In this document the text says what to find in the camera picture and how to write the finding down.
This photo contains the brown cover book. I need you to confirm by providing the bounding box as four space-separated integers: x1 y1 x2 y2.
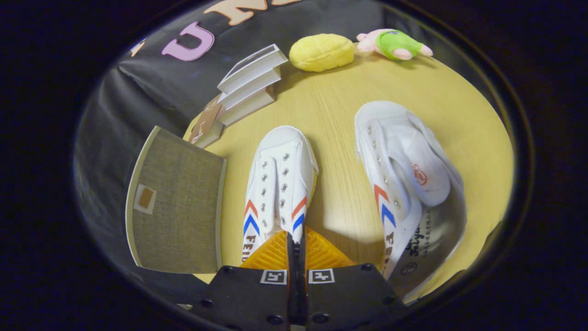
187 94 226 149

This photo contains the grey fabric storage box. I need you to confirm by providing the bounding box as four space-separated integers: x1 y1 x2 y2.
125 126 228 274

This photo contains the pink and green plush toy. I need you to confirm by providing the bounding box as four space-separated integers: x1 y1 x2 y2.
356 29 434 61

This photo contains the thick white paperback book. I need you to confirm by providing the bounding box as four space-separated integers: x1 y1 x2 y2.
216 85 277 128
220 67 282 111

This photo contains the white striped canvas shoe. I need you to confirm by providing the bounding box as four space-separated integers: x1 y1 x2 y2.
242 126 319 267
354 101 468 302

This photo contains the yellow plush bread toy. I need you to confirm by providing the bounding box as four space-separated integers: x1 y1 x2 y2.
288 33 355 73

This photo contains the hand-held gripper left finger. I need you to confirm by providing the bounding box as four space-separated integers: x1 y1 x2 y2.
197 230 299 331

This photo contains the black backdrop cloth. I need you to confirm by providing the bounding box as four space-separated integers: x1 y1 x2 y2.
73 0 483 299

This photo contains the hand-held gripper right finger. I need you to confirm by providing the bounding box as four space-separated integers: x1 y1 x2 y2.
298 228 408 331

